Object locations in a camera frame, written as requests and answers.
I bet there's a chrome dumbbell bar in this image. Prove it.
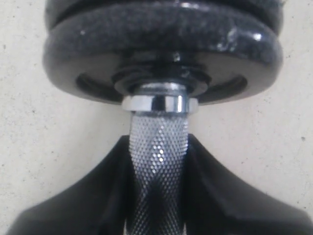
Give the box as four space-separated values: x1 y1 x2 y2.
122 82 198 235

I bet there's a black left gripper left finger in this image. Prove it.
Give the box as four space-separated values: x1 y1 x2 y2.
7 136 134 235

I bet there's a black weight plate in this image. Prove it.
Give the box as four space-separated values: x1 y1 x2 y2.
45 0 284 34
43 0 283 105

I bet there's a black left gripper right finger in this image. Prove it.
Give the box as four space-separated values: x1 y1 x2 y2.
183 135 313 235

